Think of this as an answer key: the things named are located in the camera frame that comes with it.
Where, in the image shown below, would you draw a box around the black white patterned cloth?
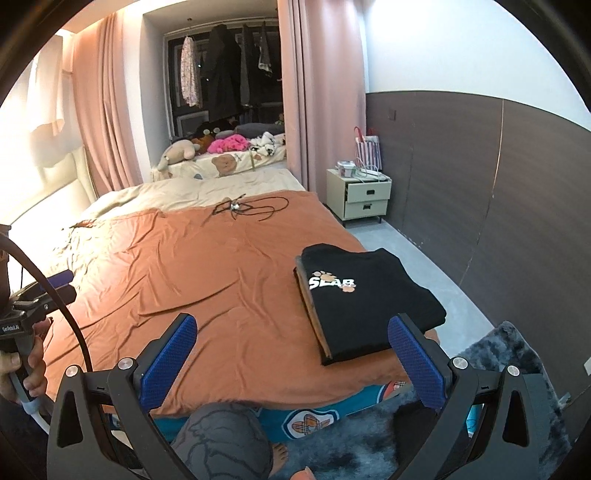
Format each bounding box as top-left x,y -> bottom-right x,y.
249,131 -> 288,158

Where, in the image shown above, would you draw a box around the person's leg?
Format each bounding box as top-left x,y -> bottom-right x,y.
171,401 -> 274,480

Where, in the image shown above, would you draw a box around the beige plush toy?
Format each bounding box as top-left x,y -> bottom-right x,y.
156,137 -> 201,174

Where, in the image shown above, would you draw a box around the black cable bundle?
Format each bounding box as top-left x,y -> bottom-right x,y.
212,196 -> 291,223

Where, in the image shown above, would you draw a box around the cartoon print blue bedsheet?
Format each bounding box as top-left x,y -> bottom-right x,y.
152,376 -> 419,445

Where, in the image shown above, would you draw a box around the pink curtain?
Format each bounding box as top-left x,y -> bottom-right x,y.
71,13 -> 145,191
276,0 -> 369,219

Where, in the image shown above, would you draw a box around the person's left hand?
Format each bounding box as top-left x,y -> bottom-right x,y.
0,320 -> 48,403

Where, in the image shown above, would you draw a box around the cream nightstand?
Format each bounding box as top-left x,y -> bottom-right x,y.
326,167 -> 393,227

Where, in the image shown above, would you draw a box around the black hanging coat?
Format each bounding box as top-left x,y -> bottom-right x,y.
202,23 -> 242,124

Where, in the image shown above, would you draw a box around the pink fluffy cloth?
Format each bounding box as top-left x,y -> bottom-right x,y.
208,134 -> 251,155

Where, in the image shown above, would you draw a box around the dark grey cushion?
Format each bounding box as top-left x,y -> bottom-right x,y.
235,122 -> 279,139

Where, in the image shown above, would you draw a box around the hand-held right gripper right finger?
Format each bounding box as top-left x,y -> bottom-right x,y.
388,313 -> 561,480

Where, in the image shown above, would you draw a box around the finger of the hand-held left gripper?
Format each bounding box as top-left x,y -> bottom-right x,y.
13,285 -> 78,315
41,270 -> 75,291

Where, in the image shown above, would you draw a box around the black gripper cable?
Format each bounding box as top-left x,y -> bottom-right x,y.
0,234 -> 94,376

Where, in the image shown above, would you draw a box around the orange blanket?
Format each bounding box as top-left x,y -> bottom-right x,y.
39,189 -> 441,418

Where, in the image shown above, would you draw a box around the brown folded garment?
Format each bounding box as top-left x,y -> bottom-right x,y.
294,267 -> 334,365

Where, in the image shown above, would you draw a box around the floral hanging shirt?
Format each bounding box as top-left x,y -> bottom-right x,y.
179,34 -> 202,108

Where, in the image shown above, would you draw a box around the dark hanging garments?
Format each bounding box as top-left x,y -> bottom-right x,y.
240,21 -> 283,81

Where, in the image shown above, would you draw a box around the striped gift bag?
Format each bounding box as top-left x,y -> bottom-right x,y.
354,127 -> 384,172

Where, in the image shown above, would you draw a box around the black bear print T-shirt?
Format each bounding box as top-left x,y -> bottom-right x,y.
295,244 -> 447,367

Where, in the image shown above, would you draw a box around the dark plush toy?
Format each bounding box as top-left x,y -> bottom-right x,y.
191,119 -> 237,145

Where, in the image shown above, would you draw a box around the cream bed sheet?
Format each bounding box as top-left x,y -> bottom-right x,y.
69,168 -> 308,232

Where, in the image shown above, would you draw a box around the white padded headboard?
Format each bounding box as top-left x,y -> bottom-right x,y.
0,144 -> 99,229

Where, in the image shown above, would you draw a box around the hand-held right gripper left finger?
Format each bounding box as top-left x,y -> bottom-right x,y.
46,313 -> 199,480

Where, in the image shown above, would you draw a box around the grey shaggy rug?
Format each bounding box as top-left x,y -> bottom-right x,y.
259,320 -> 574,480

